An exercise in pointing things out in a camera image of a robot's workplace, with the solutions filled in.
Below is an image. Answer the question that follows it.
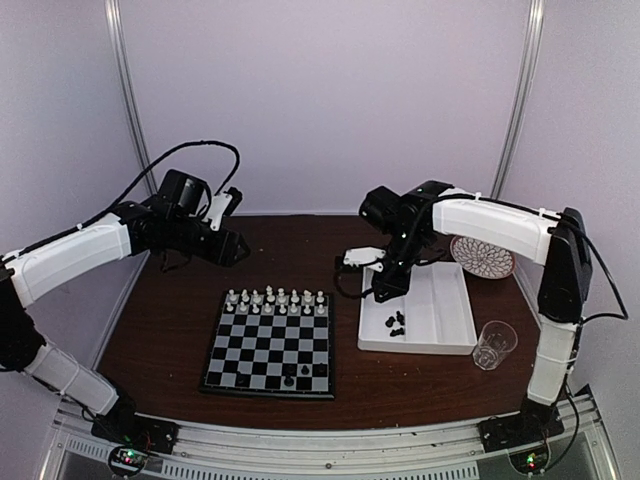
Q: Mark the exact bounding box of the aluminium frame post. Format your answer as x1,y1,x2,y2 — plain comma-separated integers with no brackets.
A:
104,0,150,170
490,0,546,199

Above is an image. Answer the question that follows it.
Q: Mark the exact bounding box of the left aluminium frame post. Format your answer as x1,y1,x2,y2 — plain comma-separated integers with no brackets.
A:
104,0,150,170

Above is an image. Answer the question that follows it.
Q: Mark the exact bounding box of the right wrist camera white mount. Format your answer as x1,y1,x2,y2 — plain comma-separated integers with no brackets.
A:
342,246,386,271

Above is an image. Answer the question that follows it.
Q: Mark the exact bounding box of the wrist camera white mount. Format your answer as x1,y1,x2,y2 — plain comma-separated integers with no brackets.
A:
342,246,386,271
205,187,243,231

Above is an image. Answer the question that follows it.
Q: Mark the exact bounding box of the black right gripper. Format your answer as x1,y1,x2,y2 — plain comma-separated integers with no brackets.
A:
371,228,428,303

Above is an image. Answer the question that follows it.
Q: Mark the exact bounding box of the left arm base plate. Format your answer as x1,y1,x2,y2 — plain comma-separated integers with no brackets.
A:
91,416,179,454

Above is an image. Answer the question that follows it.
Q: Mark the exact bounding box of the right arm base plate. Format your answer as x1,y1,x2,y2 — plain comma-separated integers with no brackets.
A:
477,414,565,453

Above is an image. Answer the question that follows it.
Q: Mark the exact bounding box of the white plastic compartment tray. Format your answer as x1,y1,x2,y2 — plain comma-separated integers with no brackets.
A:
357,262,477,355

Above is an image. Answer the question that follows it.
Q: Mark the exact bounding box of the black white chess board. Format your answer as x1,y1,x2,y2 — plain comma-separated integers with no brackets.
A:
198,290,335,400

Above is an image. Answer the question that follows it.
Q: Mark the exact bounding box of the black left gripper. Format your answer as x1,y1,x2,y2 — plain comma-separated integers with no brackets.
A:
167,214,251,267

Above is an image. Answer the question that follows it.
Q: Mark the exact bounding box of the right aluminium frame post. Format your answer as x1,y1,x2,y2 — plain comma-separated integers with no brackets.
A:
490,0,546,199

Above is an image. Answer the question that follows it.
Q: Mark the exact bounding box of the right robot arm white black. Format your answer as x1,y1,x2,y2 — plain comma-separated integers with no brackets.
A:
345,181,593,442

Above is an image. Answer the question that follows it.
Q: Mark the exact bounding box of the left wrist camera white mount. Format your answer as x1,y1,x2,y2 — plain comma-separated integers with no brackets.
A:
205,187,243,231

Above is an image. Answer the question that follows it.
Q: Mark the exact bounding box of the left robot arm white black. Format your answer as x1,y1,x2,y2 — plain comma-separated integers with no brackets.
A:
1,170,250,444

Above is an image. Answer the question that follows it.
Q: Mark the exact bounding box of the front aluminium rail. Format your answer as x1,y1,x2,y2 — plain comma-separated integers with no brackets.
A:
49,394,611,480

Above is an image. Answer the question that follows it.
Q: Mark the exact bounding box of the clear drinking glass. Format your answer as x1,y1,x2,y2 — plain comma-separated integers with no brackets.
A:
472,321,518,371

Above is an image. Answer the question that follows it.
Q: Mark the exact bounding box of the black chess pieces pile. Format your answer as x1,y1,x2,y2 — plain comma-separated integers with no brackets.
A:
384,311,405,338

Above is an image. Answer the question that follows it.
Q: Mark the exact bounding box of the white chess pieces row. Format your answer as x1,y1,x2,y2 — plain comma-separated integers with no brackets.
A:
221,285,331,317

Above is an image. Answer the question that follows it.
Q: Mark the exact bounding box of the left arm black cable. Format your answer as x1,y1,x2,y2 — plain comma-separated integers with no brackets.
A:
79,138,242,231

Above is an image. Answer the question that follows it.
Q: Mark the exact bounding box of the patterned ceramic plate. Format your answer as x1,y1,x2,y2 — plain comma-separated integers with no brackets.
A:
450,236,516,280

